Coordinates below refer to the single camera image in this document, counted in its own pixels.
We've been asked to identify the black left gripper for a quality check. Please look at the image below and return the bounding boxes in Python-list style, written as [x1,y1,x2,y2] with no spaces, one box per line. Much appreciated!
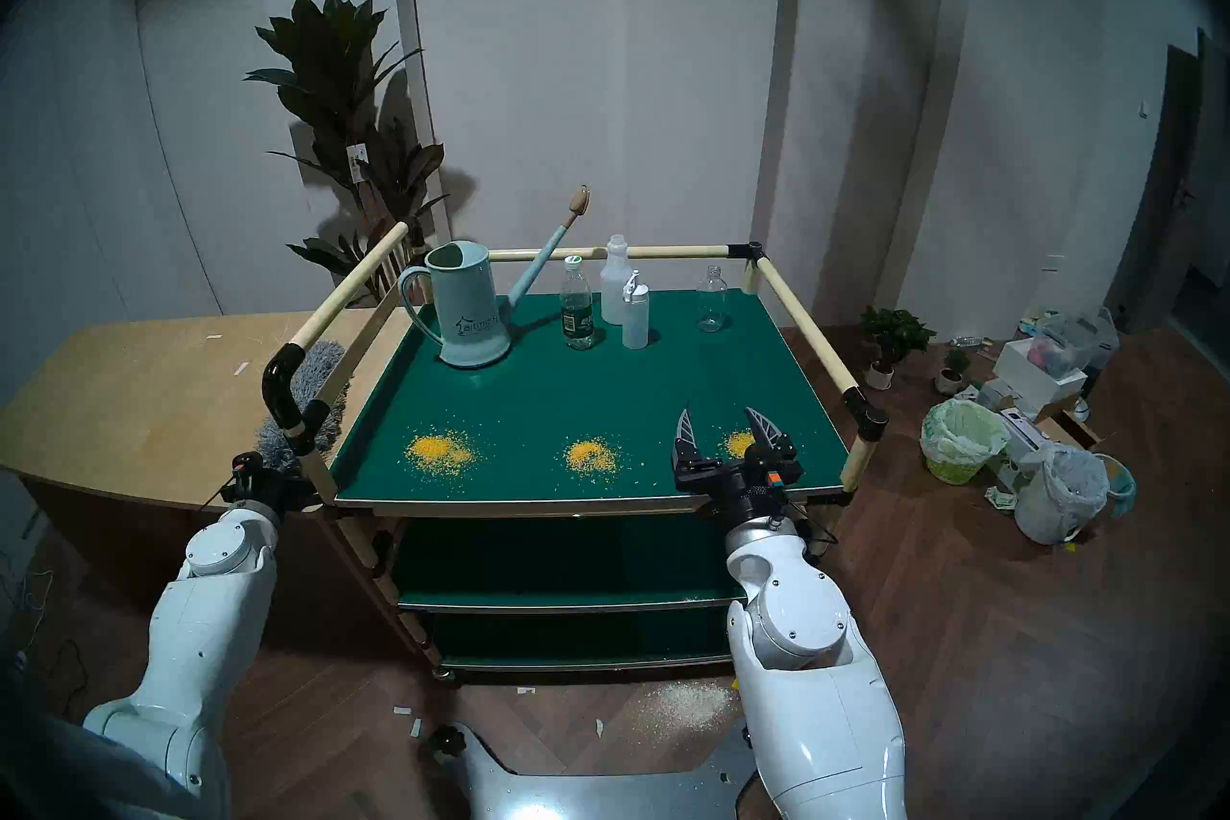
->
[219,451,318,516]

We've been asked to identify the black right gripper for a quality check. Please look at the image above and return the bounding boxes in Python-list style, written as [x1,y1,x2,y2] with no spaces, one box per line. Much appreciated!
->
[673,407,806,526]

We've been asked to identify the grey fluffy duster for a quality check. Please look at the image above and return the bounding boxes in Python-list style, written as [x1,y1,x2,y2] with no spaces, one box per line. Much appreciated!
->
[255,340,349,473]

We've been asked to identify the green three-tier shelf cart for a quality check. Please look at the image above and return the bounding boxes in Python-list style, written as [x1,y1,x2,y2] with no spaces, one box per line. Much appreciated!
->
[261,220,890,689]

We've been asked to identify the clear glass bottle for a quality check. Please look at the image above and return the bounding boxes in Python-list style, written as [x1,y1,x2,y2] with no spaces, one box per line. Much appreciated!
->
[695,265,729,334]

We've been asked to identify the light wooden table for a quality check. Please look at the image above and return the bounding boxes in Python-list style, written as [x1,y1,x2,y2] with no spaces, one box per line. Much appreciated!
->
[0,309,416,540]

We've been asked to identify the white pump bottle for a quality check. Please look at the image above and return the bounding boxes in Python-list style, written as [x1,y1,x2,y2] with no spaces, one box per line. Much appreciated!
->
[621,270,651,350]

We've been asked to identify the tall white plastic bottle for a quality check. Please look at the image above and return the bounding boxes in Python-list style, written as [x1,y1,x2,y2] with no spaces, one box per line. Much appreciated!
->
[600,235,635,326]

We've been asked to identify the bushy small potted plant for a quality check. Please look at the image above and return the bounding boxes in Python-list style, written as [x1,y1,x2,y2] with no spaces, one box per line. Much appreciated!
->
[858,305,936,391]

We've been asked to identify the clear green-label water bottle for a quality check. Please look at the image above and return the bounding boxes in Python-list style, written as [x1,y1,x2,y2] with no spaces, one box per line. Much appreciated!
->
[560,255,596,351]

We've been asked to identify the green-bagged waste bin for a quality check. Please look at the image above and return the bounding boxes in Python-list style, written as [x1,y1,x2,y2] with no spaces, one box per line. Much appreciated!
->
[920,398,1010,485]

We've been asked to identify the spilled crumbs on floor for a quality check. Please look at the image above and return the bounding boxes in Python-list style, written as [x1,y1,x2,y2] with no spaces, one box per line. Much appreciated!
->
[625,679,741,747]

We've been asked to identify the teal watering can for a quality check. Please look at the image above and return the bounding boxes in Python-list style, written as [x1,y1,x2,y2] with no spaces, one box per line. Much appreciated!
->
[397,185,591,370]

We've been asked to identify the open printed carton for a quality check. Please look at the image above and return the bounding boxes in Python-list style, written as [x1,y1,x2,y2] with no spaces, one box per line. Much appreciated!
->
[980,405,1101,492]

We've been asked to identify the white cardboard box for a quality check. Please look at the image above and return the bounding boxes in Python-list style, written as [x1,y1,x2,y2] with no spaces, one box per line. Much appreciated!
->
[992,338,1087,411]

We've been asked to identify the white-bagged waste bin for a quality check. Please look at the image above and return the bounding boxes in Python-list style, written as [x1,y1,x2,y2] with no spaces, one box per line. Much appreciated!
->
[1013,441,1110,546]

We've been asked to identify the teal bucket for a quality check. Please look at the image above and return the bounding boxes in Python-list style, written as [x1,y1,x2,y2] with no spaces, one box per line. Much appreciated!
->
[1095,453,1137,521]

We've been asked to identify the tall dark leafy plant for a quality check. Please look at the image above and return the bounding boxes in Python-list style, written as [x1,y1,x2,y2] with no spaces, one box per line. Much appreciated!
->
[243,0,451,305]

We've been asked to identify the dark door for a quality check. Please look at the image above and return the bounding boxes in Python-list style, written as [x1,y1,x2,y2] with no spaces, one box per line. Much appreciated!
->
[1105,30,1230,348]

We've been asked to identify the thin floor cable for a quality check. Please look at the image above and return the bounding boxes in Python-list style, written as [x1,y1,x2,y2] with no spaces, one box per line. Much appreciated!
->
[0,568,87,713]

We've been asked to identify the grey metal robot base plate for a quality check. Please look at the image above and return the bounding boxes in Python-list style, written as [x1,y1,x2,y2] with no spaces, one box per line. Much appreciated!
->
[430,720,760,820]

